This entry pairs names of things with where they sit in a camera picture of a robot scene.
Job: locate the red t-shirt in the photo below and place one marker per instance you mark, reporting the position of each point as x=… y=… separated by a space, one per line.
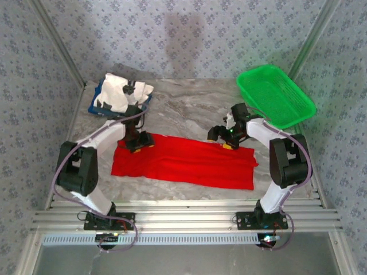
x=186 y=163

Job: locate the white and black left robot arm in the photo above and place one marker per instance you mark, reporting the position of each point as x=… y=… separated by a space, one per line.
x=109 y=134

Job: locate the blue tray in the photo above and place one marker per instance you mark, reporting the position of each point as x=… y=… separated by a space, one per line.
x=96 y=109

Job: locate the green plastic basket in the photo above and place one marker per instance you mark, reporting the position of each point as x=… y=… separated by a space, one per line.
x=272 y=94

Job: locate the white t-shirt with black print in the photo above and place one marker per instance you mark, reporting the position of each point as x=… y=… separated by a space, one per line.
x=114 y=90

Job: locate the circuit board with LED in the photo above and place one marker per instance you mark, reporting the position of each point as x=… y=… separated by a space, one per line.
x=269 y=238
x=107 y=236

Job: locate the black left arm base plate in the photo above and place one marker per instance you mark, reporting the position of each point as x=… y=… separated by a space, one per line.
x=126 y=220

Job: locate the aluminium rail frame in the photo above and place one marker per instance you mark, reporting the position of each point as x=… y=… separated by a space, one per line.
x=186 y=215

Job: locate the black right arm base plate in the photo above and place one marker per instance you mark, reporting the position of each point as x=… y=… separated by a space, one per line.
x=246 y=222

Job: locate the aluminium corner post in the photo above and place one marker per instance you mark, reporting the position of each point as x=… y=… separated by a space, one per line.
x=57 y=43
x=312 y=37

